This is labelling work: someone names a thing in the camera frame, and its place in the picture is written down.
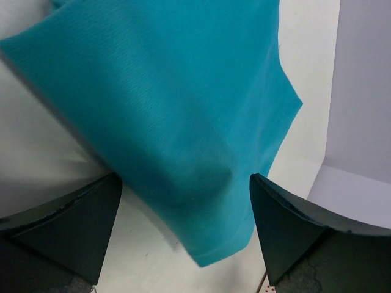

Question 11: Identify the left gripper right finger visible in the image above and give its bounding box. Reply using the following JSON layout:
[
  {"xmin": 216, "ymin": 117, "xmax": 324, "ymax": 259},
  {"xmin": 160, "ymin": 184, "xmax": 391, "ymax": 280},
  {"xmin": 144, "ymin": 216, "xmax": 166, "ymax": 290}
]
[{"xmin": 249, "ymin": 174, "xmax": 390, "ymax": 293}]

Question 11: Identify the teal t-shirt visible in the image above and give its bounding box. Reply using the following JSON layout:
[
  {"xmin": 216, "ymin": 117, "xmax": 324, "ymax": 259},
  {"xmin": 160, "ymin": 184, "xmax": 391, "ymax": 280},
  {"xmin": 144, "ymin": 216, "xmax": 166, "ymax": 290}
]
[{"xmin": 1, "ymin": 1, "xmax": 302, "ymax": 267}]

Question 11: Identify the white perforated plastic basket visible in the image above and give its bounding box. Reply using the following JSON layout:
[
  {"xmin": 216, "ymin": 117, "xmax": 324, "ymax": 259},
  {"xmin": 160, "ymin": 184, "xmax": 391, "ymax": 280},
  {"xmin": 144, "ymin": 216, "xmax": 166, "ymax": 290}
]
[{"xmin": 256, "ymin": 272, "xmax": 276, "ymax": 293}]

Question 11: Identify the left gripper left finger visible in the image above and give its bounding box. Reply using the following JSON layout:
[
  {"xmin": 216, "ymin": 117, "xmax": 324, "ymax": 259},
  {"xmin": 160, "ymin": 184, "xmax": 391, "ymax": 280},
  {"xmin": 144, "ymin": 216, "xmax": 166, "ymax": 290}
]
[{"xmin": 1, "ymin": 173, "xmax": 123, "ymax": 292}]

